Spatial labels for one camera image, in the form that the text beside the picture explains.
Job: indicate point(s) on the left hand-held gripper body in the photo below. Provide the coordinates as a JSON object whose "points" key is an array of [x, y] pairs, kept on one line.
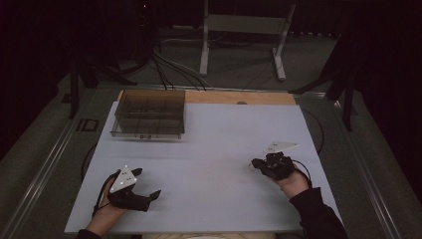
{"points": [[124, 181]]}

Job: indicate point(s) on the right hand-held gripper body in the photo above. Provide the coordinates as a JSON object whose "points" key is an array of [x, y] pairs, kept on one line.
{"points": [[278, 166]]}

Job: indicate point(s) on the dark translucent compartment box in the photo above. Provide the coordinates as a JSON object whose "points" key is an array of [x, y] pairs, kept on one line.
{"points": [[149, 113]]}

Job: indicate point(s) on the person's right hand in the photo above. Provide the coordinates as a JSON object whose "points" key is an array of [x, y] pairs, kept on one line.
{"points": [[295, 184]]}

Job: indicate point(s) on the person's left hand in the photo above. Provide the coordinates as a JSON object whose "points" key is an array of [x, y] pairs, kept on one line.
{"points": [[104, 219]]}

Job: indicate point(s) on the white table mat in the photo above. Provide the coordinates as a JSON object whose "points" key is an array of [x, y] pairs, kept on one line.
{"points": [[205, 186]]}

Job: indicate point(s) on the black tripod stand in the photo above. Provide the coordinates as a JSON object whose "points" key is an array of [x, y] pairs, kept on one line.
{"points": [[74, 89], [346, 99]]}

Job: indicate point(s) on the white metal stand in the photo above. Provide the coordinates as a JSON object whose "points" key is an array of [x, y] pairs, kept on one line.
{"points": [[245, 24]]}

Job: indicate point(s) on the black rectangular frame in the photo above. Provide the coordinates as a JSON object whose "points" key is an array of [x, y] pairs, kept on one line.
{"points": [[79, 125]]}

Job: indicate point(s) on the metal rail frame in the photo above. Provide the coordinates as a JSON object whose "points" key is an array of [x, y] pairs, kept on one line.
{"points": [[265, 90]]}

